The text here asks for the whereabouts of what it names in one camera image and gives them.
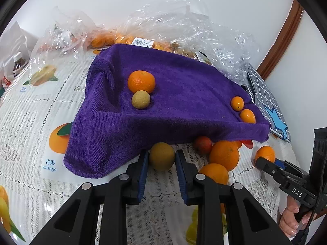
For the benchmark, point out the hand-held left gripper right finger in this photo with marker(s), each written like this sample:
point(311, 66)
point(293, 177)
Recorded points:
point(182, 176)

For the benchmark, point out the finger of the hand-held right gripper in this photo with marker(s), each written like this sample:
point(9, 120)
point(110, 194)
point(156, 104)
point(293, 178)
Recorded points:
point(286, 165)
point(268, 166)

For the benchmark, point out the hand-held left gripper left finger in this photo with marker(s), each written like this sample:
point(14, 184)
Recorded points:
point(143, 176)

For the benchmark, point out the round orange tangerine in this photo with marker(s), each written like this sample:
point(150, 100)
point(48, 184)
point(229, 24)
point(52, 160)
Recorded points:
point(141, 81)
point(214, 173)
point(224, 155)
point(265, 153)

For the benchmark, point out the yellow-green longan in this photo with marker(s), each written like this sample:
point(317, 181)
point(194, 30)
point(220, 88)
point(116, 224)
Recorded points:
point(140, 99)
point(162, 156)

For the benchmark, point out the red cherry tomato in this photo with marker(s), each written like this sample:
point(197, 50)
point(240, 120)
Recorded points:
point(202, 145)

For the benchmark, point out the oval orange kumquat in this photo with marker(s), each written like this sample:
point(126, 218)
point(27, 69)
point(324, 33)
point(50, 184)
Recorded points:
point(247, 115)

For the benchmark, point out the small round orange kumquat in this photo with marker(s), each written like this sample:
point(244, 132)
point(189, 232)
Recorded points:
point(237, 103)

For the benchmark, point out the purple towel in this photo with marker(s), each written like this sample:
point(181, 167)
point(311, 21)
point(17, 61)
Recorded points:
point(178, 86)

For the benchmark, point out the person's right hand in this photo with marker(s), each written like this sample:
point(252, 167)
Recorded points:
point(287, 222)

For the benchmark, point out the grey checked star cushion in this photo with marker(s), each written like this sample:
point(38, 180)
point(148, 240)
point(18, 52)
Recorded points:
point(265, 99)

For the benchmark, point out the fruit-print lace tablecloth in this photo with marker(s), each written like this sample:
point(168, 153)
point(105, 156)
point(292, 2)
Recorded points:
point(33, 122)

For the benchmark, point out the bunch of brown longans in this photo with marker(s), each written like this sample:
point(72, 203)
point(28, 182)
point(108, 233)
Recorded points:
point(182, 51)

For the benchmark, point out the white price label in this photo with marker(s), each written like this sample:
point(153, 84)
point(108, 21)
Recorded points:
point(143, 41)

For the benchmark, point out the pile of bagged oranges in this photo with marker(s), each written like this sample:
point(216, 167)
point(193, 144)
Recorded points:
point(102, 39)

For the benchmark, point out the large clear plastic bag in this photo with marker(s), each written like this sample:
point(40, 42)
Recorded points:
point(191, 23)

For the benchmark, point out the small clear plastic bag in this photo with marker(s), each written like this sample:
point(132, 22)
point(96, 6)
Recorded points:
point(58, 35)

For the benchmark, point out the red white package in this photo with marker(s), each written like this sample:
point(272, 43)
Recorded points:
point(5, 81)

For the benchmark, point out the dark bottle with white cap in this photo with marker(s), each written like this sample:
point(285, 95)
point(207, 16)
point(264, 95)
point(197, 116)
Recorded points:
point(19, 62)

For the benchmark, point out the white plastic bag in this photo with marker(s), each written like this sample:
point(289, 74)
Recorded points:
point(15, 40)

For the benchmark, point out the brown wooden door frame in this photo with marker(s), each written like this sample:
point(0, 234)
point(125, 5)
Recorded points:
point(281, 38)

